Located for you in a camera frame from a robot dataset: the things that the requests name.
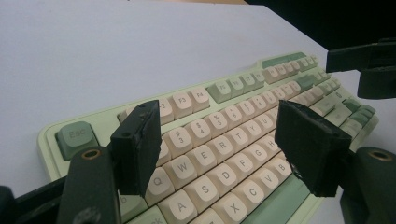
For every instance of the white table mat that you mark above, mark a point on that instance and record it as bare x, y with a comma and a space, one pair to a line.
93, 62

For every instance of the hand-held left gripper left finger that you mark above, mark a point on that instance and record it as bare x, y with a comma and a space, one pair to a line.
137, 149

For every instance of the green and cream mechanical keyboard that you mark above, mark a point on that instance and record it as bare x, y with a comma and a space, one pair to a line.
218, 149

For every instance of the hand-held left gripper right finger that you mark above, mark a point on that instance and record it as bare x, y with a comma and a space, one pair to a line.
311, 146

